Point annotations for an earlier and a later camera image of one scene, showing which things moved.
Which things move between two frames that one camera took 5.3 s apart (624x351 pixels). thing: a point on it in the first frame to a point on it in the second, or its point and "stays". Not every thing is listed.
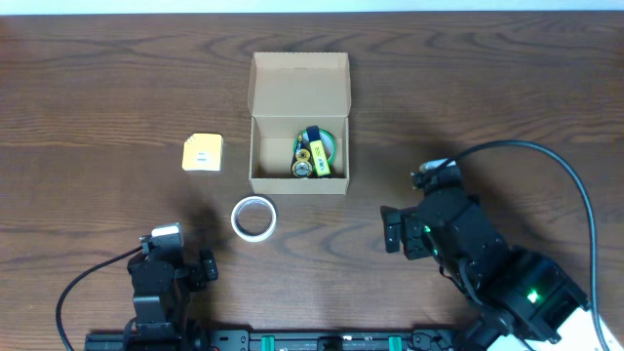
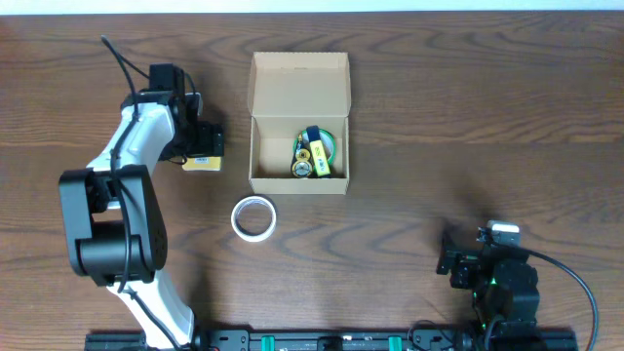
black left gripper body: x=192 y=280 to x=197 y=136
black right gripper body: x=418 y=243 to x=467 y=275
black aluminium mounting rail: x=292 y=340 stays
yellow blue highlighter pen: x=318 y=151 stays
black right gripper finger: x=392 y=225 to x=447 y=246
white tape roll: x=235 y=214 stays
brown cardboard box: x=289 y=92 stays
